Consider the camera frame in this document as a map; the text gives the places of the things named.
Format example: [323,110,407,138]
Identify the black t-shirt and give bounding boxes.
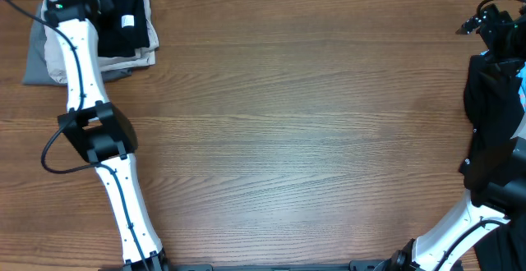
[98,0,150,57]

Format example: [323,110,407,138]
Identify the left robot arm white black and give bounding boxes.
[45,0,170,271]

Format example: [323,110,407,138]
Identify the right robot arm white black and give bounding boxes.
[349,0,525,270]

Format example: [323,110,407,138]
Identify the light blue garment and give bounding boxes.
[478,48,526,112]

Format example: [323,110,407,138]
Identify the black garment pile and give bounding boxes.
[459,55,525,270]

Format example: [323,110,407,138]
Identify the grey folded garment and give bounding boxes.
[22,21,132,86]

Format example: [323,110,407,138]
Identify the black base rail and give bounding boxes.
[100,260,390,271]

